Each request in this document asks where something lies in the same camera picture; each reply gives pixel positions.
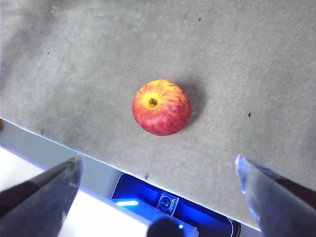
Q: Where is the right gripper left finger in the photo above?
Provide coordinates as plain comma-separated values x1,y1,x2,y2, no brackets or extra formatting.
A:
0,156,84,237

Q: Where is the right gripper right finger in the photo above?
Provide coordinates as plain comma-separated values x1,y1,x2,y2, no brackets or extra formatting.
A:
235,154,316,237

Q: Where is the black camera unit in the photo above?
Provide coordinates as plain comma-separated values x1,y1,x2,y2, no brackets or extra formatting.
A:
111,173,241,237

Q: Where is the red apple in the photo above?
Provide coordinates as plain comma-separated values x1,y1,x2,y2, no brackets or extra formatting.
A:
132,79,192,136

